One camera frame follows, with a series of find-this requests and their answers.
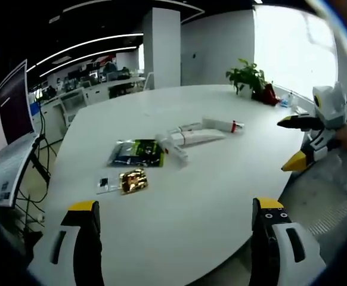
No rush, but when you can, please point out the black cable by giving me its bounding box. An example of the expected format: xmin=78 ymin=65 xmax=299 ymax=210
xmin=27 ymin=104 xmax=61 ymax=209

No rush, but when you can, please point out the white skincare tube red band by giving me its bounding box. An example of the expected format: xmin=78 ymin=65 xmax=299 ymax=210
xmin=202 ymin=116 xmax=246 ymax=135

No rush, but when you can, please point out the small white skincare tube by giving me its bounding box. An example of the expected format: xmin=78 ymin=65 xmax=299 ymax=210
xmin=168 ymin=120 xmax=205 ymax=134

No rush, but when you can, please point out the white mesh office chair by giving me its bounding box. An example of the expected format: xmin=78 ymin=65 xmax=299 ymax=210
xmin=57 ymin=87 xmax=88 ymax=128

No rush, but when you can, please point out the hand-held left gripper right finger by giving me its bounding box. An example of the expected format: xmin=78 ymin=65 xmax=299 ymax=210
xmin=250 ymin=197 xmax=327 ymax=286

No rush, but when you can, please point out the blue clear bottle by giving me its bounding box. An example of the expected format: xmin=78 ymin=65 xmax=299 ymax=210
xmin=280 ymin=92 xmax=298 ymax=108

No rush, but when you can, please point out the open laptop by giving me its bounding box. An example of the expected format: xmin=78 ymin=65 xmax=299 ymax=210
xmin=0 ymin=58 xmax=41 ymax=209

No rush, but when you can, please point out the green black skincare sachet pack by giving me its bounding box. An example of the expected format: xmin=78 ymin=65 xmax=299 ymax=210
xmin=106 ymin=138 xmax=166 ymax=169

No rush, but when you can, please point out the red bag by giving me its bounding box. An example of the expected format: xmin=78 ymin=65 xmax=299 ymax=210
xmin=258 ymin=83 xmax=281 ymax=107

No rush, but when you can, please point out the clear skincare sachet black patch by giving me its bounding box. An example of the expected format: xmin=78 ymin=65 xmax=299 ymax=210
xmin=95 ymin=175 xmax=122 ymax=195

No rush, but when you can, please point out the long white skincare box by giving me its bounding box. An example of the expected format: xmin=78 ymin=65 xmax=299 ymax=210
xmin=170 ymin=129 xmax=227 ymax=148

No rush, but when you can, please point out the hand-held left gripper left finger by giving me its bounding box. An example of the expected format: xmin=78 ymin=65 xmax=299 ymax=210
xmin=27 ymin=201 xmax=104 ymax=286

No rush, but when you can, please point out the green potted plant white pot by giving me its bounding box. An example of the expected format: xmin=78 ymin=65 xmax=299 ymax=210
xmin=225 ymin=58 xmax=266 ymax=100

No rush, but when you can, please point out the black laptop stand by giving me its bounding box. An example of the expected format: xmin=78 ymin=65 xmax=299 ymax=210
xmin=30 ymin=135 xmax=51 ymax=187

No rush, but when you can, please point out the grey office chair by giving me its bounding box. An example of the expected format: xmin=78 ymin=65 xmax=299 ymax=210
xmin=280 ymin=148 xmax=347 ymax=263

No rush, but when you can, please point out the white office desk row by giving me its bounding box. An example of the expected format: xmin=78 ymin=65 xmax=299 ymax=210
xmin=85 ymin=76 xmax=147 ymax=101

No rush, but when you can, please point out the gold foil skincare sachet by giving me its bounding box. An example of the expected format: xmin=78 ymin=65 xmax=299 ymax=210
xmin=119 ymin=167 xmax=150 ymax=196

